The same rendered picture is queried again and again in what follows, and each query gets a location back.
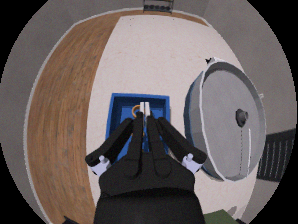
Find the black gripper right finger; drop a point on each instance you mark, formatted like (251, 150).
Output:
(189, 156)

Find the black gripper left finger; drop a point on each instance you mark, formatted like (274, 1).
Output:
(100, 159)

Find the blue shallow tray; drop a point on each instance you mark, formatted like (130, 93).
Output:
(121, 105)

